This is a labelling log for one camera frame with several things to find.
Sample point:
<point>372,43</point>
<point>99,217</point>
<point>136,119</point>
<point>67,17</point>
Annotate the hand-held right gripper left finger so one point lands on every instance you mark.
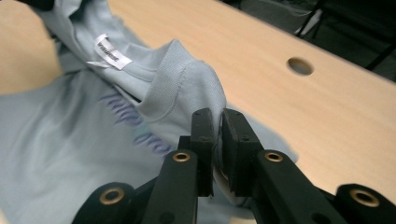
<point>177,186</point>

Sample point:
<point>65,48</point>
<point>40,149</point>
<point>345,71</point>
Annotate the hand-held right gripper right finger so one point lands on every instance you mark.
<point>274,186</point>

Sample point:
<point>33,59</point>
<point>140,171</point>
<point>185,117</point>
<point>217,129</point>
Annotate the light blue printed t-shirt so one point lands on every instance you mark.
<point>77,140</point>

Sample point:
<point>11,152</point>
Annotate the black folding chair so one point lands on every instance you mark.
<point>311,19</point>

